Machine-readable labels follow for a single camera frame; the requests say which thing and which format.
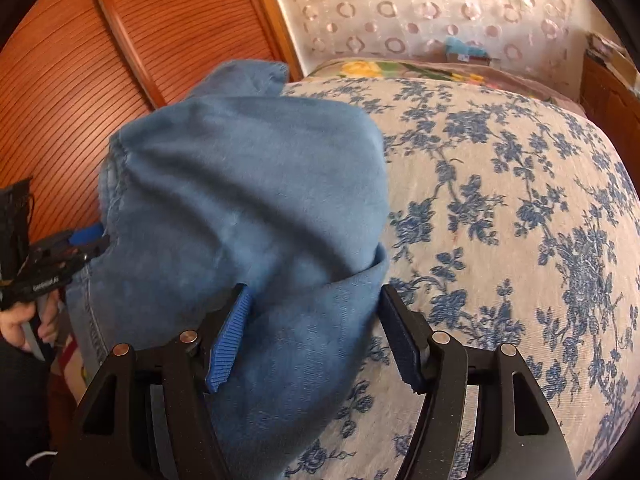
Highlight person's left forearm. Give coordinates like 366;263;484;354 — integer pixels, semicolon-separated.
0;337;66;480

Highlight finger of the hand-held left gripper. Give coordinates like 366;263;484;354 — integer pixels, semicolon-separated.
67;226;107;247
75;239;112;267

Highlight small cardboard box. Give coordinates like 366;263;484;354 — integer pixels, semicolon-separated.
446;49;493;66

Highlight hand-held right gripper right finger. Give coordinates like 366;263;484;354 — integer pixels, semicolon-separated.
381;284;581;480

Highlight light blue denim pants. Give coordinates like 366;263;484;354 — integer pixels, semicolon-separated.
67;91;391;480

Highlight colourful floral blanket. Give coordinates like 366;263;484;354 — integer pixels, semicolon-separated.
305;57;583;116

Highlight folded medium blue denim pants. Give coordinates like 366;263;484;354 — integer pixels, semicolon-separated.
192;60;290;111

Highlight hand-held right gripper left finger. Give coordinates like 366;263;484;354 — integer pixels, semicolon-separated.
50;284;253;480

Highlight blue floral white bedsheet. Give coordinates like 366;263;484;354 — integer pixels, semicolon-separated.
280;76;636;480

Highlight wooden slatted wardrobe door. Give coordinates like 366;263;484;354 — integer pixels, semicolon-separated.
0;0;305;311

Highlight long wooden cabinet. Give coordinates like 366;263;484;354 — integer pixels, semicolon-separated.
580;32;640;131

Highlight circle patterned sheer curtain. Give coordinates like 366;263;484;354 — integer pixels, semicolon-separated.
262;0;621;88

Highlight person's left hand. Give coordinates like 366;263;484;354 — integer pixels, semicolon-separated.
0;294;63;353

